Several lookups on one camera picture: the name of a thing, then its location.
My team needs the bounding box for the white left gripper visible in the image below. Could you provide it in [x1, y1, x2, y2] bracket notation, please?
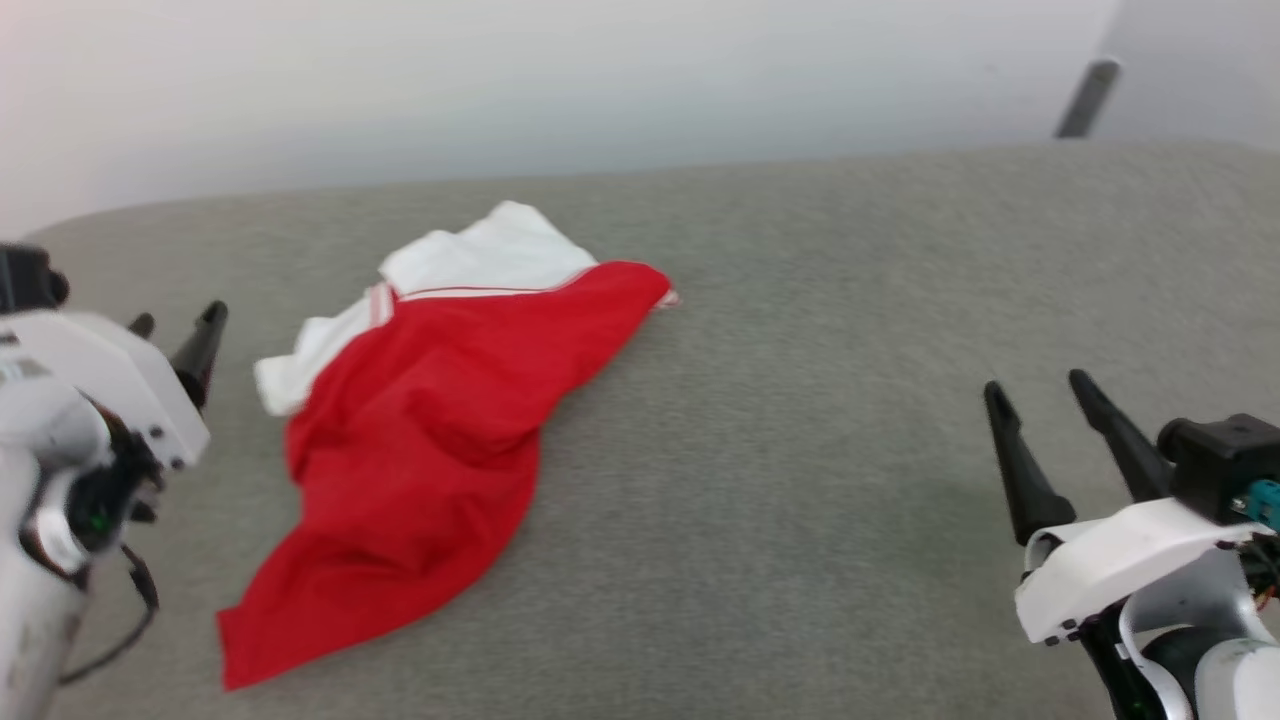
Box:
[0, 300, 229, 471]

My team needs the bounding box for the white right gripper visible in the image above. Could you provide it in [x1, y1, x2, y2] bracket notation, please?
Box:
[983, 368, 1266, 646]

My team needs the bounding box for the red and white jersey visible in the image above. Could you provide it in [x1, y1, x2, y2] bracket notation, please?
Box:
[217, 200, 681, 691]

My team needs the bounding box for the dark grey pole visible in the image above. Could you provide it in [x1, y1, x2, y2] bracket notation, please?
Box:
[1053, 57, 1123, 140]

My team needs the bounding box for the teal right camera connector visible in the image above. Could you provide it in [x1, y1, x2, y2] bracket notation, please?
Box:
[1243, 479, 1280, 529]

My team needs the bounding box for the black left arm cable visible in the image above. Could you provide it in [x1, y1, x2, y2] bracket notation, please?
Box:
[58, 545, 161, 687]

